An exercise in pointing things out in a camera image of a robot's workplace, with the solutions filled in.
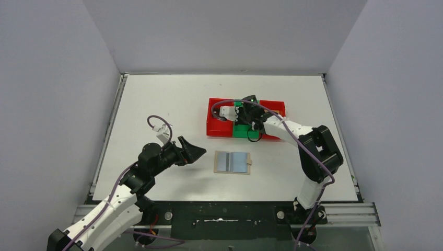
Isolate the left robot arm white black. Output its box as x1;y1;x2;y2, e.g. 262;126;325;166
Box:
46;136;207;250

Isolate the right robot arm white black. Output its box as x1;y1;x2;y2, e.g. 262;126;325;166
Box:
219;95;344;223

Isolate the green plastic bin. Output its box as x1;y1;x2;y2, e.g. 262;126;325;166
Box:
232;119;261;141

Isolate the right red plastic bin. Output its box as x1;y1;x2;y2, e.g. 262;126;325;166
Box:
259;100;286;141

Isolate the red plastic bin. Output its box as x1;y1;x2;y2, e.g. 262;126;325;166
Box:
259;100;286;141
206;98;234;138

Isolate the left red plastic bin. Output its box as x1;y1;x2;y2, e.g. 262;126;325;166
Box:
206;98;234;138

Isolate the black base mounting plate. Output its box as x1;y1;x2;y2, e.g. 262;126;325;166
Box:
130;200;328;241

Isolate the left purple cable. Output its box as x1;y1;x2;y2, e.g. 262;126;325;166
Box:
62;115;174;251

